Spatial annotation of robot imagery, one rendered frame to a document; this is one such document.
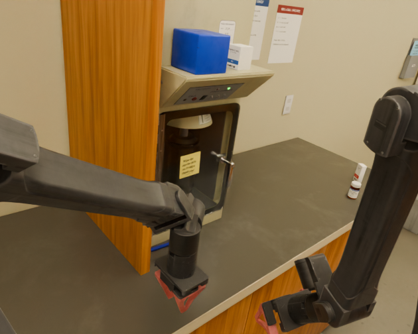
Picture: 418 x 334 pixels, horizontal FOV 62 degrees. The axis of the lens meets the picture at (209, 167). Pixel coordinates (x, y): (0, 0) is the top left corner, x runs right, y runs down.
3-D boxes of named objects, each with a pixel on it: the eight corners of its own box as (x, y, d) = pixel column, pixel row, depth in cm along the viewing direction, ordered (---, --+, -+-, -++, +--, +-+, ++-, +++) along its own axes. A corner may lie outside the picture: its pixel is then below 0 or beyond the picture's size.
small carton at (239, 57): (224, 66, 96) (227, 43, 94) (237, 65, 100) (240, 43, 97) (237, 70, 93) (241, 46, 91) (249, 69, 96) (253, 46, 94)
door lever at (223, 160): (221, 180, 120) (216, 181, 119) (225, 155, 116) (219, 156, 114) (232, 187, 117) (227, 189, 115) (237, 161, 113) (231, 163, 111)
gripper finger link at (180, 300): (182, 289, 78) (186, 256, 74) (202, 311, 74) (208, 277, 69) (156, 303, 74) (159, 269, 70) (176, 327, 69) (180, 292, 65)
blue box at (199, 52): (170, 65, 88) (172, 28, 84) (200, 65, 94) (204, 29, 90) (195, 75, 81) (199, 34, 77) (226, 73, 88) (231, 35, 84)
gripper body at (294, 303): (270, 301, 76) (291, 297, 70) (304, 289, 81) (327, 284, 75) (280, 333, 74) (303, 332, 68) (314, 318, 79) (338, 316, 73)
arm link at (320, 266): (331, 324, 59) (373, 309, 61) (307, 256, 63) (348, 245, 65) (300, 322, 70) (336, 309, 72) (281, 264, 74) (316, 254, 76)
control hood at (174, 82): (154, 105, 90) (156, 65, 86) (241, 95, 111) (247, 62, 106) (181, 119, 83) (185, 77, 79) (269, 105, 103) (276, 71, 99)
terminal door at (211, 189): (150, 235, 109) (158, 112, 92) (222, 207, 128) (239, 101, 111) (152, 236, 109) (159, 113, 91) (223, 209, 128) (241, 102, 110)
